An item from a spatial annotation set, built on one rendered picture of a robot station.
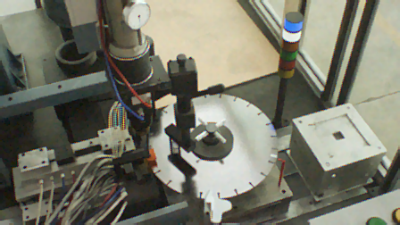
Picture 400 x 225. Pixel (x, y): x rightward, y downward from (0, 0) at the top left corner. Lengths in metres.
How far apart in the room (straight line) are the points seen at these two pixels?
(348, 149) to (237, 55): 0.60
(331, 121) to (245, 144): 0.27
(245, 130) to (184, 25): 0.73
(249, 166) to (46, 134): 0.68
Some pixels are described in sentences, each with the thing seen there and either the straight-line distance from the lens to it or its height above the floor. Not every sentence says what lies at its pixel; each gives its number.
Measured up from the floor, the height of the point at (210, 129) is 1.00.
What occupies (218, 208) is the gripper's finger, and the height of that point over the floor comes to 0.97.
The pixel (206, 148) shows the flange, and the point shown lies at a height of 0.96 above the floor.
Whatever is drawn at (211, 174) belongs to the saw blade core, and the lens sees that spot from 1.13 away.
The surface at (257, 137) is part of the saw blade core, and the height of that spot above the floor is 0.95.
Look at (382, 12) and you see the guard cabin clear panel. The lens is 1.26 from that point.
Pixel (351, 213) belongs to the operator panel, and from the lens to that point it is 1.19.
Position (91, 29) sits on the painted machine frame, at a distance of 1.01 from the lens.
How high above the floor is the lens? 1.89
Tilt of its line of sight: 48 degrees down
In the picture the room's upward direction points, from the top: 1 degrees counter-clockwise
